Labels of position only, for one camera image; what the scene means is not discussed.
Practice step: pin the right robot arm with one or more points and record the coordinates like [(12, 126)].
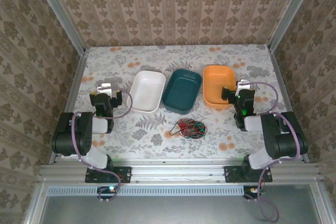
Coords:
[(283, 140)]

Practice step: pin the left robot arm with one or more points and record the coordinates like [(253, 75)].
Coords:
[(68, 134)]

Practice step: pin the orange plastic tray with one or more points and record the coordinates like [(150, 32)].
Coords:
[(215, 82)]

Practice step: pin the white plastic tray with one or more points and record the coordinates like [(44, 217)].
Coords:
[(145, 91)]

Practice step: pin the teal plastic tray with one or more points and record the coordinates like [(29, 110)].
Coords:
[(181, 90)]

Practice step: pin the grey metal panel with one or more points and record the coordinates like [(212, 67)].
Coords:
[(170, 209)]

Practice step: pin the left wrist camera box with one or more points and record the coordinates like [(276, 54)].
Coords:
[(104, 88)]

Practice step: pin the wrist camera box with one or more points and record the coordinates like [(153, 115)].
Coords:
[(104, 88), (243, 83)]

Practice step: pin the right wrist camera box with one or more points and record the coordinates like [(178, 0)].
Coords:
[(243, 83)]

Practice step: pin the left aluminium side rail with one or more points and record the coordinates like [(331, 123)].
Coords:
[(74, 90)]

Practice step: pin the aluminium side rail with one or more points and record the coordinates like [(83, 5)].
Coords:
[(74, 90), (284, 93)]

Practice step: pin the right aluminium side rail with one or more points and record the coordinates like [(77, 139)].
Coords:
[(284, 93)]

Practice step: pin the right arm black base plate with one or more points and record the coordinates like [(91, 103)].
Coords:
[(232, 174)]

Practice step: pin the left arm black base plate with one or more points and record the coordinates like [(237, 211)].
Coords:
[(123, 174)]

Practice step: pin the left aluminium frame post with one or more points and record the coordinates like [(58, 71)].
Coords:
[(60, 11)]

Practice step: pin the aluminium frame post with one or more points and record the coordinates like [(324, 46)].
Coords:
[(291, 11), (60, 11)]

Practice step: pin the aluminium mounting rail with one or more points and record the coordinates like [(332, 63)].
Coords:
[(178, 172)]

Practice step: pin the right aluminium frame post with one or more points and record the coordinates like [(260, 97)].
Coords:
[(291, 11)]

